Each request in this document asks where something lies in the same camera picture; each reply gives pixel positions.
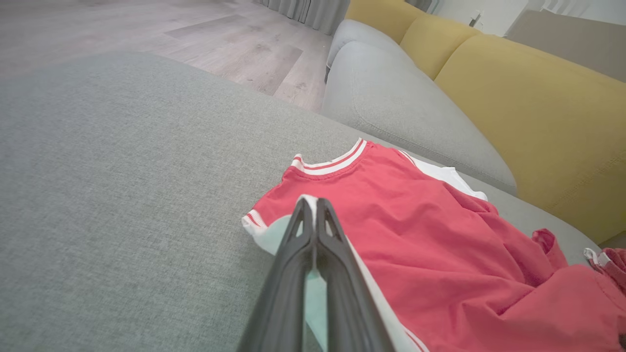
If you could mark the small yellow sofa back cushion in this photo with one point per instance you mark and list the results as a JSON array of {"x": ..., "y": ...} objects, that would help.
[
  {"x": 435, "y": 46},
  {"x": 381, "y": 17}
]

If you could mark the large grey fabric ottoman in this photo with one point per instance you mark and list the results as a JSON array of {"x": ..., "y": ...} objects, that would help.
[{"x": 122, "y": 195}]

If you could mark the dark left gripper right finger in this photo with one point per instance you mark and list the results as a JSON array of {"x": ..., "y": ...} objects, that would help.
[{"x": 347, "y": 293}]

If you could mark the grey upholstered furniture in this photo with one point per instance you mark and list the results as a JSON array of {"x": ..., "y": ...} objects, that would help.
[{"x": 572, "y": 44}]

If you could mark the red basketball jersey white trim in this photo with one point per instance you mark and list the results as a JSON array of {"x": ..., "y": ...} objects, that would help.
[{"x": 440, "y": 244}]

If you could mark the grey curtain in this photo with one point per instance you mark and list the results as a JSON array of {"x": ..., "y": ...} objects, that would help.
[{"x": 313, "y": 12}]

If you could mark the white wall fixture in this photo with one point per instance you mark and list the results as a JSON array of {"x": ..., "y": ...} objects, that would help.
[{"x": 475, "y": 18}]

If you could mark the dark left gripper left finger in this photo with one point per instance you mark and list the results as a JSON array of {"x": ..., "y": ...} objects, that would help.
[{"x": 286, "y": 288}]

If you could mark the large yellow sofa back cushion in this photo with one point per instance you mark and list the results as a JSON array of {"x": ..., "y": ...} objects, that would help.
[{"x": 552, "y": 122}]

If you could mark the grey sofa seat cushion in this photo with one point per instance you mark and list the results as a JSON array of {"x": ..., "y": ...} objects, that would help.
[
  {"x": 362, "y": 39},
  {"x": 406, "y": 112}
]

